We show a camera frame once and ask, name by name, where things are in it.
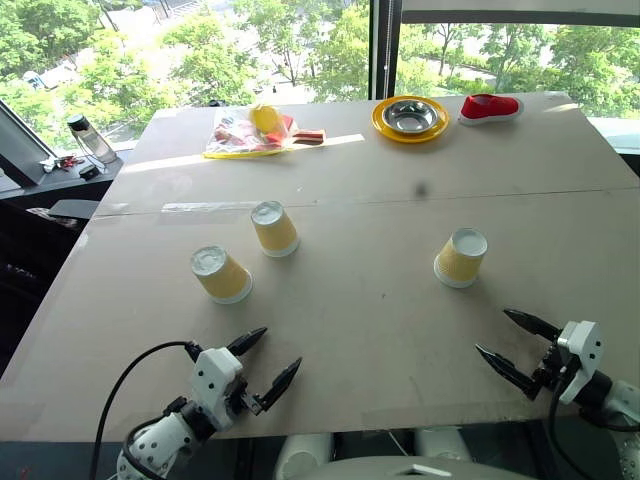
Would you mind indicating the small black object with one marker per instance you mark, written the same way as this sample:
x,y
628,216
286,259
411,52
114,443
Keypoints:
x,y
88,172

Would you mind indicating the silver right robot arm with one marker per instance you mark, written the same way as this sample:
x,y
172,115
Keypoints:
x,y
625,400

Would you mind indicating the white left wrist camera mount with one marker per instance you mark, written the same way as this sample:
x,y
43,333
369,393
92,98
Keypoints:
x,y
215,382

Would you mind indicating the black window frame post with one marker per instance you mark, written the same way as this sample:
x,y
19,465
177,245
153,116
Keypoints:
x,y
386,47

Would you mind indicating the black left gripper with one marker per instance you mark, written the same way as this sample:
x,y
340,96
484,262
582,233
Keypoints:
x,y
243,397

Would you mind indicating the red slip-on shoe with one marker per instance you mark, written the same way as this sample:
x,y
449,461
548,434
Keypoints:
x,y
487,107

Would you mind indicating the red brown rectangular block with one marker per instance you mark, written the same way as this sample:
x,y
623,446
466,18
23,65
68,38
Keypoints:
x,y
309,136

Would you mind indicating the stainless steel bowl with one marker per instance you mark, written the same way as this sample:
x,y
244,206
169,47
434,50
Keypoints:
x,y
410,117

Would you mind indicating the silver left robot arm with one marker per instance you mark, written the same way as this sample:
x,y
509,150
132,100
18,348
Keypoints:
x,y
160,440

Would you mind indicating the yellow plastic plate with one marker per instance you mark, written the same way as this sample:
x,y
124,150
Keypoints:
x,y
380,127

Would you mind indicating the white rounded robot part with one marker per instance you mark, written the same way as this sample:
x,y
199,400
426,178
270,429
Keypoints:
x,y
302,455
442,444

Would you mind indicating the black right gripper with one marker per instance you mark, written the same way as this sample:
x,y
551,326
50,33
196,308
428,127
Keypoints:
x,y
550,375

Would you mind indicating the small red white clutter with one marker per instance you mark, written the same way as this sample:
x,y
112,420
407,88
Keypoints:
x,y
60,162

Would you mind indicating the clear plastic zip bag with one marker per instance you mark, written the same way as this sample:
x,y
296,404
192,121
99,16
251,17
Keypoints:
x,y
230,137

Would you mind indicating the yellow ribbed paper cup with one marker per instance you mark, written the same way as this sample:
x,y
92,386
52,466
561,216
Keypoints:
x,y
275,232
460,265
220,280

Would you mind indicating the grey flat pad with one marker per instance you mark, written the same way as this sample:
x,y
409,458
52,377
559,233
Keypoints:
x,y
75,208

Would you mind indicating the yellow round plastic toy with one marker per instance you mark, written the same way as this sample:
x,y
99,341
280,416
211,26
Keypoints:
x,y
264,119

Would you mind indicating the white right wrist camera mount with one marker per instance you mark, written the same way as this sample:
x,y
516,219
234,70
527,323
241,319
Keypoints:
x,y
582,350

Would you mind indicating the clear water bottle black cap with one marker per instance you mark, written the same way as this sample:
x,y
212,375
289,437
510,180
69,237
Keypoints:
x,y
92,140

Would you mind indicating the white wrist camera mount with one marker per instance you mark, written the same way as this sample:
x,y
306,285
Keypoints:
x,y
582,350
215,382

